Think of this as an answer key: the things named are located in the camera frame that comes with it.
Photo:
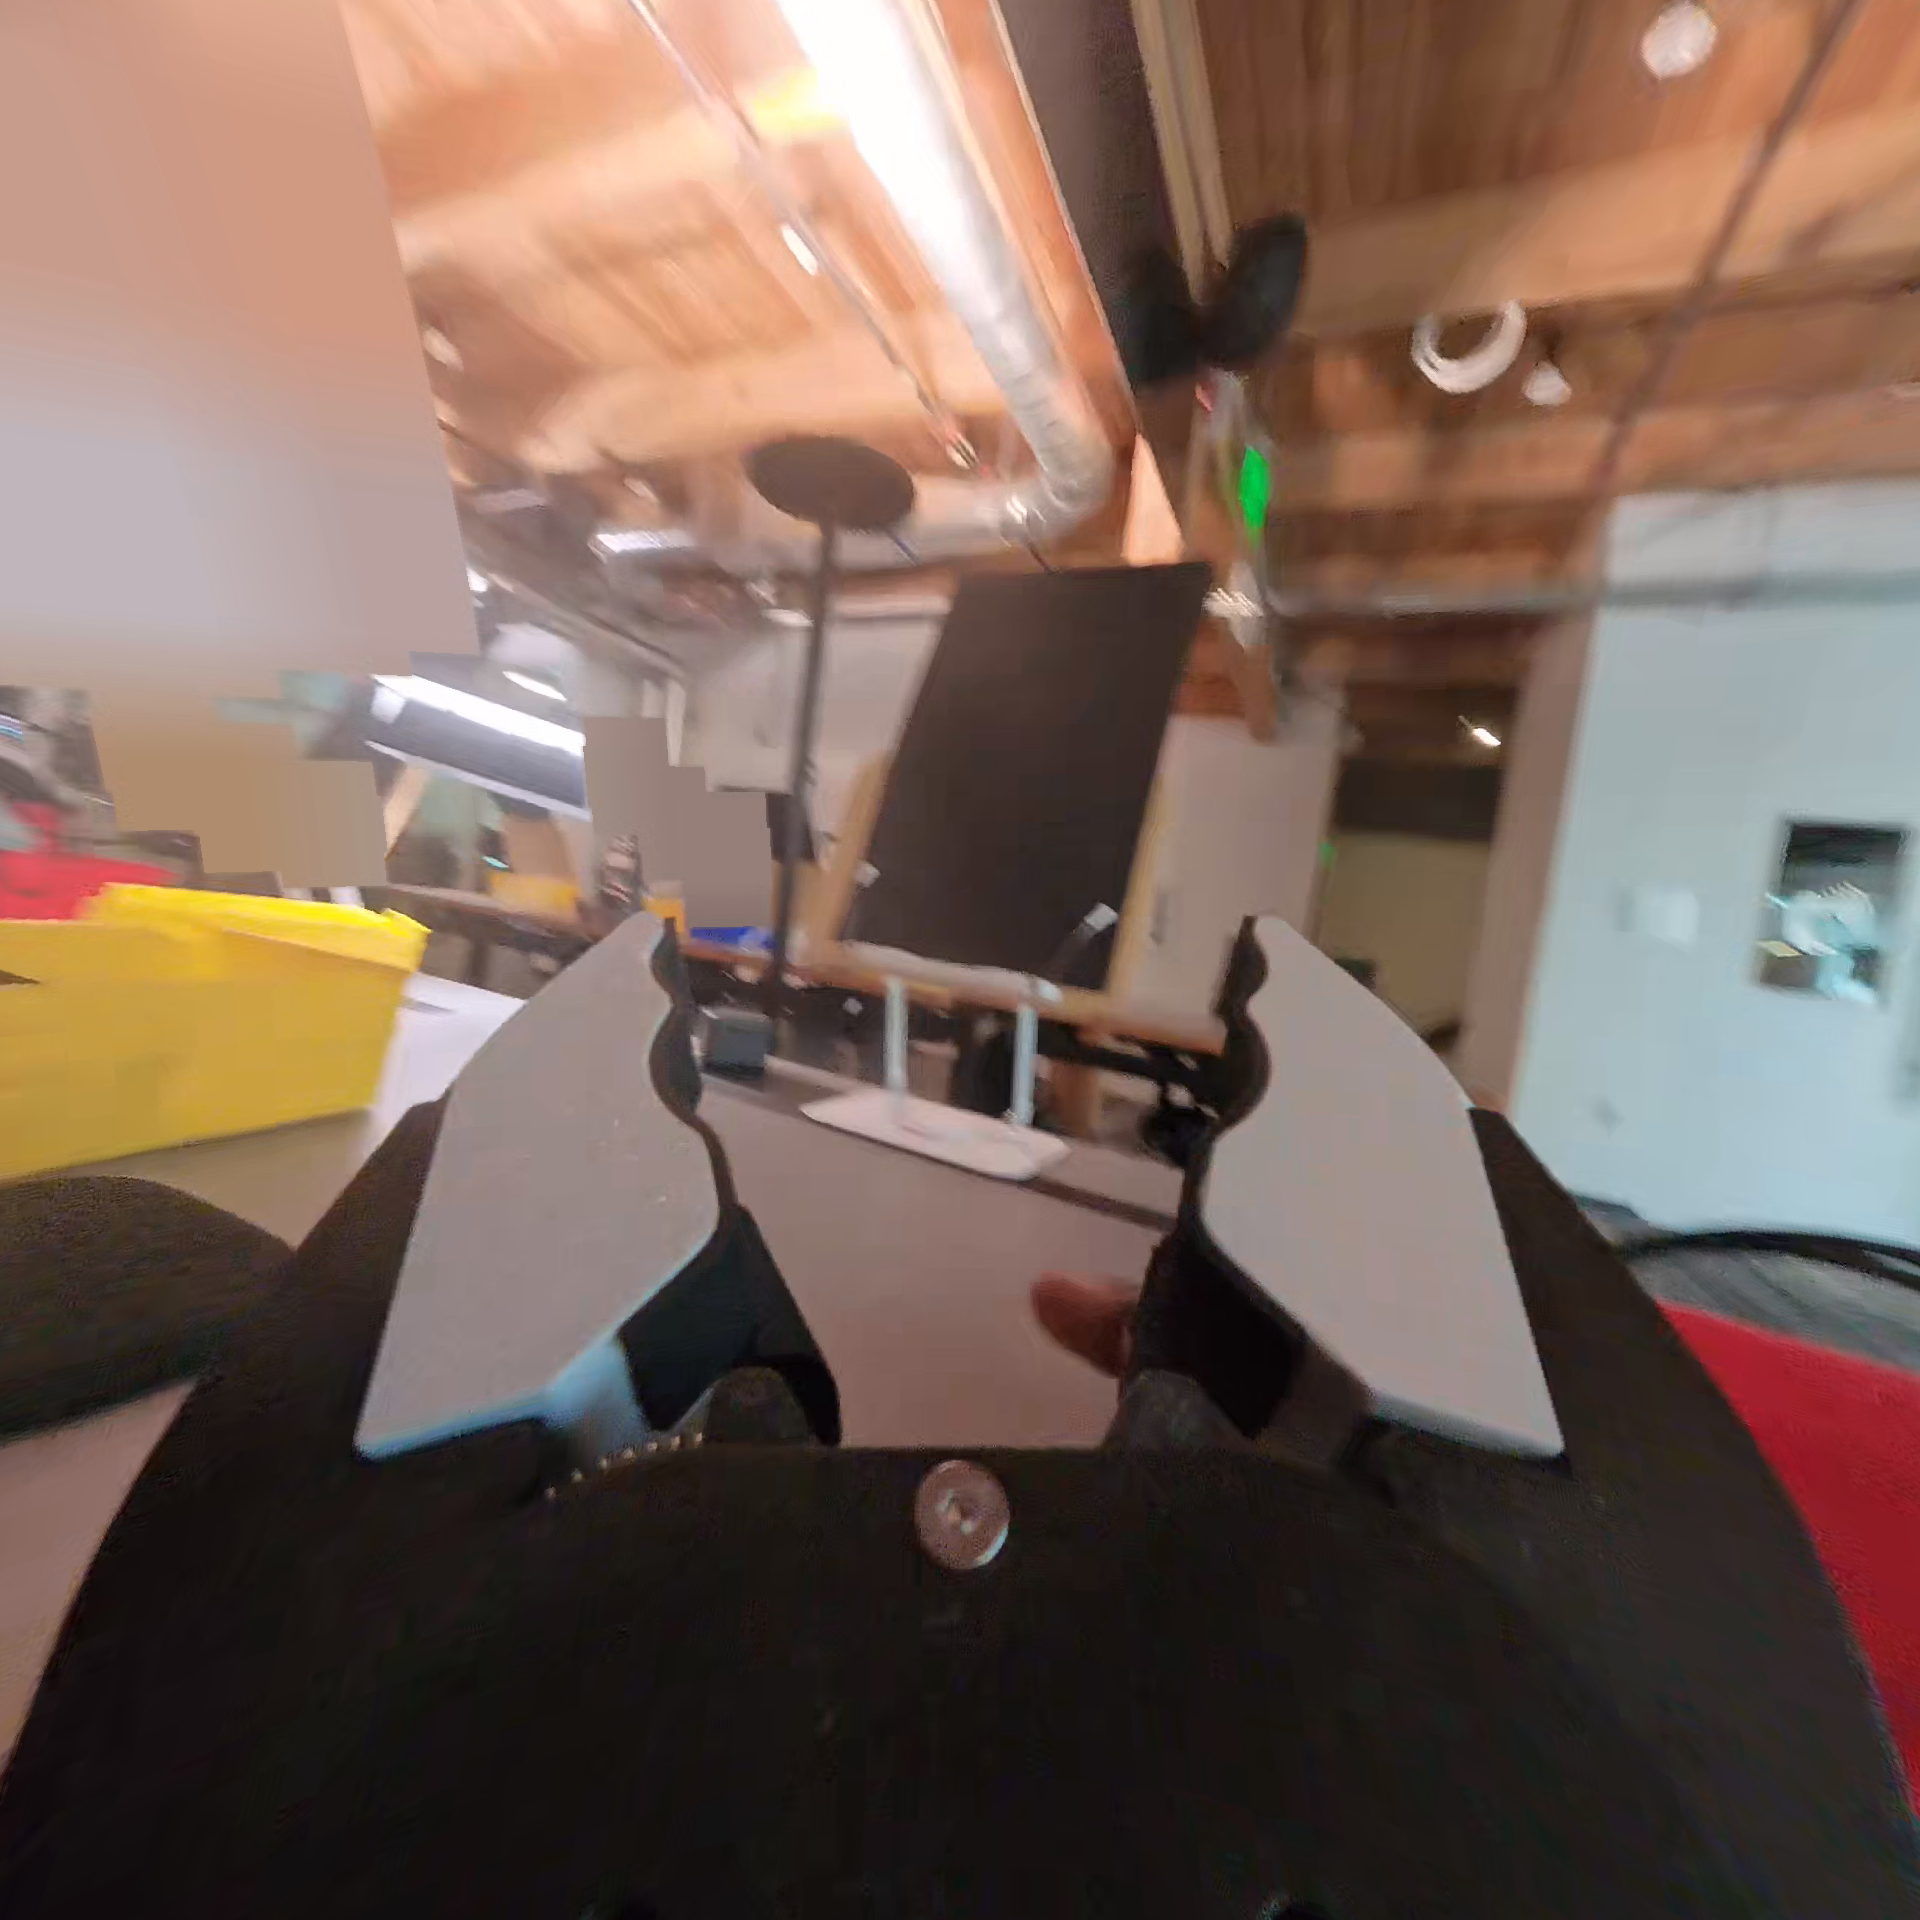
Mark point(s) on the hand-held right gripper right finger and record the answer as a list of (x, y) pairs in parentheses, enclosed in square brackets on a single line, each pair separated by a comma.
[(1349, 1185)]

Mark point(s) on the blue plastic bin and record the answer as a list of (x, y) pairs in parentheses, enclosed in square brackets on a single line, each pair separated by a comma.
[(734, 940)]

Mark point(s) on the person's right hand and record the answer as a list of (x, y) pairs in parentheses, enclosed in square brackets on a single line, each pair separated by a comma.
[(1085, 1312)]

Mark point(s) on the white paper wall sign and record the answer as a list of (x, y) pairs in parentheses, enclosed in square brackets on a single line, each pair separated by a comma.
[(1657, 914)]

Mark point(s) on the white door with window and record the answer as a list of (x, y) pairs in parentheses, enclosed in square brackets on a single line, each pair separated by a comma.
[(1830, 1080)]

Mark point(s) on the white ceiling spotlight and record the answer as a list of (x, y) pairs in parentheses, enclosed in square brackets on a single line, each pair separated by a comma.
[(1545, 387), (1675, 37)]

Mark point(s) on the black round-top pole stand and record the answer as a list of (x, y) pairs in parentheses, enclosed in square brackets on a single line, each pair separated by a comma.
[(830, 480)]

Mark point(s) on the white metal stand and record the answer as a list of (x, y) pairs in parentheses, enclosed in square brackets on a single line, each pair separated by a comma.
[(945, 1132)]

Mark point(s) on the green exit sign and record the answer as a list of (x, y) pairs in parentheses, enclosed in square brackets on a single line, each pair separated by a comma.
[(1253, 487)]

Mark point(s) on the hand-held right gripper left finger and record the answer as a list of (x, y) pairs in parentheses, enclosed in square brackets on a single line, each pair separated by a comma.
[(557, 1171)]

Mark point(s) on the black softbox light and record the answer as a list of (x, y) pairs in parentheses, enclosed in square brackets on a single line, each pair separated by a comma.
[(481, 735)]

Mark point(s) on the yellow plastic bin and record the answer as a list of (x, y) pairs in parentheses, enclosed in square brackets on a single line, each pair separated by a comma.
[(181, 1035)]

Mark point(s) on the black textured pad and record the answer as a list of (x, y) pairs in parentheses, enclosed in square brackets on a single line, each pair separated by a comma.
[(106, 1289)]

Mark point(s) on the black round wall speaker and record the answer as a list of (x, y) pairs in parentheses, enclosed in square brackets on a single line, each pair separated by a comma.
[(1253, 284)]

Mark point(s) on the black panel wooden board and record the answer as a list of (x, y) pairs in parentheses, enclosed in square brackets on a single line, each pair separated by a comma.
[(1019, 780)]

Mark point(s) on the small grey box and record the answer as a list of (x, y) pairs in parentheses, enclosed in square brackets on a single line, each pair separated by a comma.
[(734, 1040)]

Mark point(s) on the long ceiling light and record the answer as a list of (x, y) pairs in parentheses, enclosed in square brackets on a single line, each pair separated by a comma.
[(885, 120)]

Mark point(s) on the silver ventilation duct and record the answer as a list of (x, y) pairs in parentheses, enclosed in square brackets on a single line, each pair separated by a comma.
[(1050, 435)]

